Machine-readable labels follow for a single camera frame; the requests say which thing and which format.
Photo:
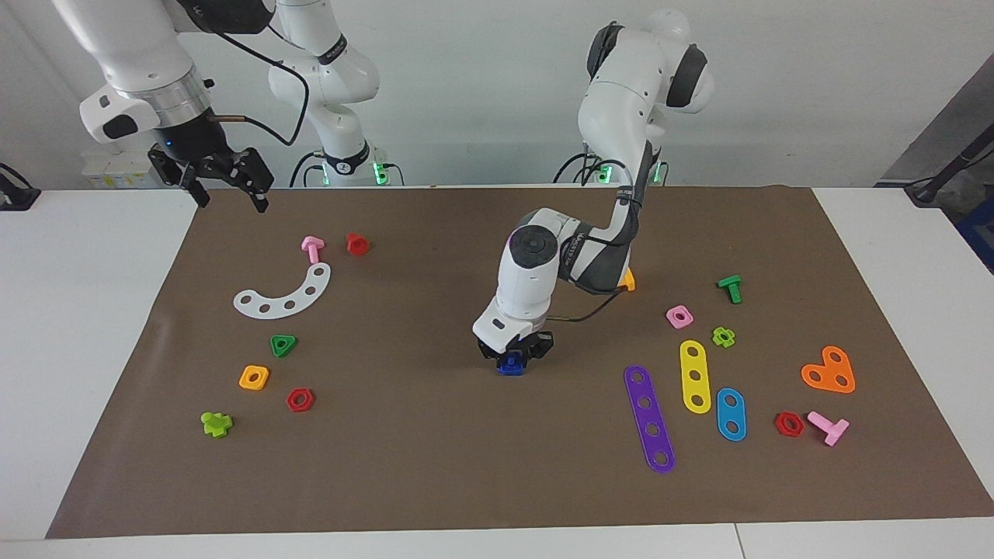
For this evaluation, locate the lime green flower nut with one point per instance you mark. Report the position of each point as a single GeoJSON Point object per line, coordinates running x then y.
{"type": "Point", "coordinates": [719, 338]}

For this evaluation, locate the blue two-hole plate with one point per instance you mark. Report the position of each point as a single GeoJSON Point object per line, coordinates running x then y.
{"type": "Point", "coordinates": [731, 414]}

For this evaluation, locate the red hexagon plastic nut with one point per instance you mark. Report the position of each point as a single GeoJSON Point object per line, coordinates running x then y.
{"type": "Point", "coordinates": [781, 425]}
{"type": "Point", "coordinates": [295, 401]}

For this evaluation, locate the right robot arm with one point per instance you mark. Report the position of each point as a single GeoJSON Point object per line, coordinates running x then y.
{"type": "Point", "coordinates": [132, 54]}

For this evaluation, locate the orange square plastic nut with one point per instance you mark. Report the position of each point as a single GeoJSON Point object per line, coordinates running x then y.
{"type": "Point", "coordinates": [253, 378]}

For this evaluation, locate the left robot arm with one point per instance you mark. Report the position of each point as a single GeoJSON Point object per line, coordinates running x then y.
{"type": "Point", "coordinates": [613, 101]}

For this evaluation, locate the black stand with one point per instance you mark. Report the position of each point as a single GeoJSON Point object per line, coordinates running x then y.
{"type": "Point", "coordinates": [943, 172]}
{"type": "Point", "coordinates": [12, 194]}

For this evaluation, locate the pink plastic screw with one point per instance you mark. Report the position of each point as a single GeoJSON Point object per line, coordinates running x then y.
{"type": "Point", "coordinates": [312, 248]}
{"type": "Point", "coordinates": [829, 428]}

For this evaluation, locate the green triangle plastic nut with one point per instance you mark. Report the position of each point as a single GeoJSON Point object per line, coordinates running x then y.
{"type": "Point", "coordinates": [281, 347]}

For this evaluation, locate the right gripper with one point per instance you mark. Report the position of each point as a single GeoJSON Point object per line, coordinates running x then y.
{"type": "Point", "coordinates": [194, 144]}

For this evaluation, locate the yellow three-hole plate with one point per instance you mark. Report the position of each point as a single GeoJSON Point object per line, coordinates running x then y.
{"type": "Point", "coordinates": [695, 363]}

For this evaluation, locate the lime green cross screw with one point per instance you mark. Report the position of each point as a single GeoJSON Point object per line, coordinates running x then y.
{"type": "Point", "coordinates": [215, 425]}

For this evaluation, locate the green plastic screw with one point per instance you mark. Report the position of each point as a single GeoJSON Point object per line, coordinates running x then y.
{"type": "Point", "coordinates": [731, 289]}

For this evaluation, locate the red round plastic nut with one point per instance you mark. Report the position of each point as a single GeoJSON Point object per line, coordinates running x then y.
{"type": "Point", "coordinates": [356, 244]}

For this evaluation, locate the orange heart-shaped plate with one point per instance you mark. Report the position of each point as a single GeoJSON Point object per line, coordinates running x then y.
{"type": "Point", "coordinates": [828, 369]}

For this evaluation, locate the purple four-hole plate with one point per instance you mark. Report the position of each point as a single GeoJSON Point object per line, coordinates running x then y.
{"type": "Point", "coordinates": [644, 404]}

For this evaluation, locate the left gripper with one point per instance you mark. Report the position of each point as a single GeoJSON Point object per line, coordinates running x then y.
{"type": "Point", "coordinates": [540, 339]}

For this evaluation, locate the orange plastic piece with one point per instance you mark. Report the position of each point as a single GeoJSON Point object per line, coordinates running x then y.
{"type": "Point", "coordinates": [630, 281]}

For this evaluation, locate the pink square plastic nut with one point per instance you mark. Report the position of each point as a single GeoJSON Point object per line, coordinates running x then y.
{"type": "Point", "coordinates": [674, 317]}

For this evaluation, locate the blue plastic screw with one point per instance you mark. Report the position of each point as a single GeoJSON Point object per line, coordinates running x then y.
{"type": "Point", "coordinates": [511, 365]}

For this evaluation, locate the white curved perforated plate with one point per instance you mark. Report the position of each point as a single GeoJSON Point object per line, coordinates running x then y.
{"type": "Point", "coordinates": [299, 293]}

